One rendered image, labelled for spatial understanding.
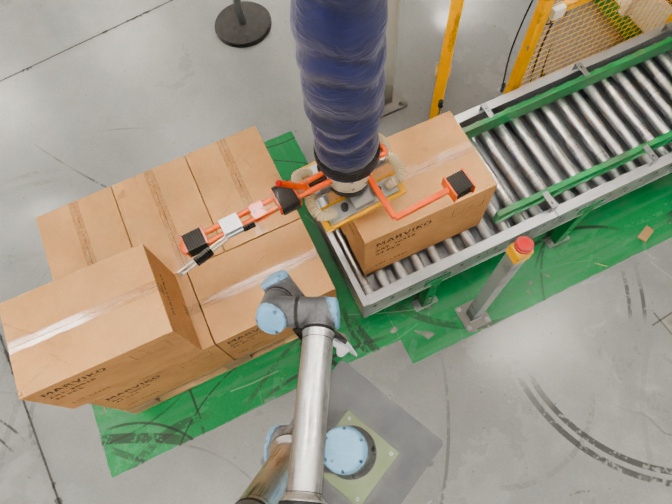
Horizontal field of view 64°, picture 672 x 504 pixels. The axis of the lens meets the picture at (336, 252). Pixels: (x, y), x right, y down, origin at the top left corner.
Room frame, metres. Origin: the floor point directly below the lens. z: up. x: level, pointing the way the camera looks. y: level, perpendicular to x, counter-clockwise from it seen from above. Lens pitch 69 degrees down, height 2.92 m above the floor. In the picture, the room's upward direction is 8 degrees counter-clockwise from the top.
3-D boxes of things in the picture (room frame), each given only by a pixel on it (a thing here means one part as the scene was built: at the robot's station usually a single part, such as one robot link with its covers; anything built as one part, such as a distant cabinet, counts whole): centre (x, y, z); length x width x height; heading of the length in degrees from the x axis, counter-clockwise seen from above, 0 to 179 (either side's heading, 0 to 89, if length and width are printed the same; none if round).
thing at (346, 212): (0.90, -0.12, 1.11); 0.34 x 0.10 x 0.05; 111
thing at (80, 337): (0.65, 1.00, 0.74); 0.60 x 0.40 x 0.40; 107
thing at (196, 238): (0.78, 0.48, 1.22); 0.08 x 0.07 x 0.05; 111
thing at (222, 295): (1.05, 0.75, 0.34); 1.20 x 1.00 x 0.40; 107
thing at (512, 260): (0.66, -0.69, 0.50); 0.07 x 0.07 x 1.00; 17
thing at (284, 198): (0.90, 0.15, 1.22); 0.10 x 0.08 x 0.06; 21
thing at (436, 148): (1.06, -0.34, 0.75); 0.60 x 0.40 x 0.40; 107
